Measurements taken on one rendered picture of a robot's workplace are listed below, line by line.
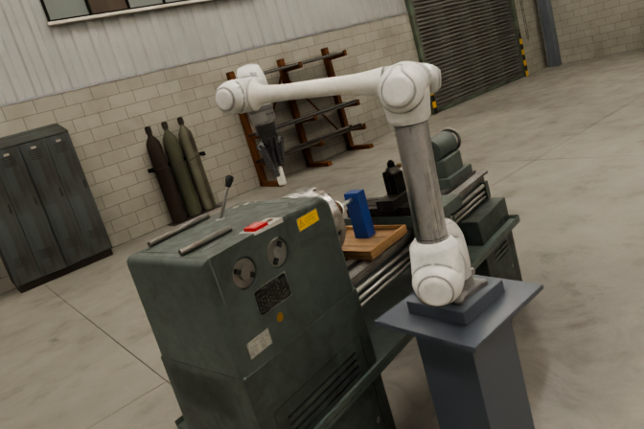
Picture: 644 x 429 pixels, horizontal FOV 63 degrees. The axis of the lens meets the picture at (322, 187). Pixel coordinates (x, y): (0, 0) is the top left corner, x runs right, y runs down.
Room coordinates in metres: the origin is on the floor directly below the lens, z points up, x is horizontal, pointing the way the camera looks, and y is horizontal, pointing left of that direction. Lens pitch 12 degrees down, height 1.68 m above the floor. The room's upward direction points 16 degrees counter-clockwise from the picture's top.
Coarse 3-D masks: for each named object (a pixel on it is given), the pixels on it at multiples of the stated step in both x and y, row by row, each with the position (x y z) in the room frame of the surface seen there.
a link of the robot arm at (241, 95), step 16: (240, 80) 1.74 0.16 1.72; (256, 80) 1.76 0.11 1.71; (320, 80) 1.76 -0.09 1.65; (336, 80) 1.76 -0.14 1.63; (352, 80) 1.76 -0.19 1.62; (368, 80) 1.73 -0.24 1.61; (224, 96) 1.69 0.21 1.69; (240, 96) 1.70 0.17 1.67; (256, 96) 1.72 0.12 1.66; (272, 96) 1.71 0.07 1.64; (288, 96) 1.72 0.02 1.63; (304, 96) 1.74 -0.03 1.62; (320, 96) 1.76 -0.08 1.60; (240, 112) 1.74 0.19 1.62
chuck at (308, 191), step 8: (296, 192) 2.11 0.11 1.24; (304, 192) 2.09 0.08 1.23; (312, 192) 2.09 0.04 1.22; (328, 200) 2.07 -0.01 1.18; (336, 208) 2.06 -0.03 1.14; (336, 216) 2.04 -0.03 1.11; (336, 224) 2.03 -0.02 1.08; (344, 224) 2.06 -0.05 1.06; (344, 232) 2.06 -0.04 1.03; (344, 240) 2.08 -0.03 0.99
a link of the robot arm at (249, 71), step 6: (246, 66) 1.88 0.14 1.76; (252, 66) 1.88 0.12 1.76; (258, 66) 1.90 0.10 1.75; (240, 72) 1.88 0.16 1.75; (246, 72) 1.87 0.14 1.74; (252, 72) 1.87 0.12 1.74; (258, 72) 1.88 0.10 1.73; (240, 78) 1.88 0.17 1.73; (246, 78) 1.85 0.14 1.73; (252, 78) 1.86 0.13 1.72; (258, 78) 1.87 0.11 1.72; (264, 78) 1.90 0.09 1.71; (264, 84) 1.88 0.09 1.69; (270, 102) 1.91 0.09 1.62
